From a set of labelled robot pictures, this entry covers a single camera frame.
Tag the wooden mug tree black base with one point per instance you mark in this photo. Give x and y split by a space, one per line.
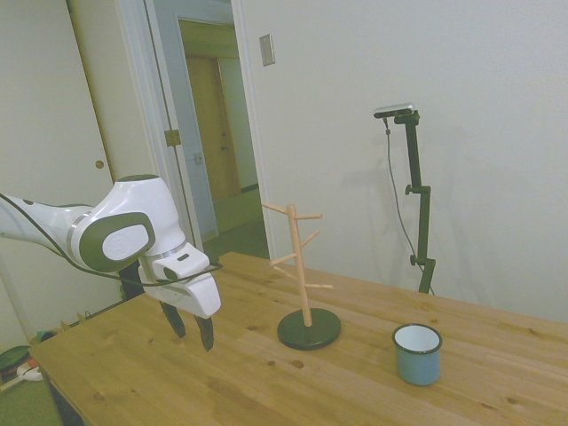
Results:
310 330

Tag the grey wall switch plate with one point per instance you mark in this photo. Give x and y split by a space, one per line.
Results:
267 49

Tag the green round floor item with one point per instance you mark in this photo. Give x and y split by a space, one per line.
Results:
13 359

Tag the wooden hallway door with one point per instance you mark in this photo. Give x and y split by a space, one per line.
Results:
213 133

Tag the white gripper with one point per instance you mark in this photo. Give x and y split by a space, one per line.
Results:
199 295

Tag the black camera stand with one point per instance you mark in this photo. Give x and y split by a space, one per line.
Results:
423 222

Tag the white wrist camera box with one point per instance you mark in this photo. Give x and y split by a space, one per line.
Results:
182 262

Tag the white open room door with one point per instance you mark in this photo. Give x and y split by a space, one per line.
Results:
186 111

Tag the white closet door with knob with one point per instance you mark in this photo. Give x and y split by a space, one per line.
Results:
106 89

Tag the white floor item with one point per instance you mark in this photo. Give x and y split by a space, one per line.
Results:
32 375

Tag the silver exterior camera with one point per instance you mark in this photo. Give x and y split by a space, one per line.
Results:
395 110

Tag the brass door hinge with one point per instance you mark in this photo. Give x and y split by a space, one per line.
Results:
172 137

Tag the light blue enamel mug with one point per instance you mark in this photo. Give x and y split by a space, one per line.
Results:
419 364

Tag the metal door latch plate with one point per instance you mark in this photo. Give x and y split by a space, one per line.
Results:
197 159

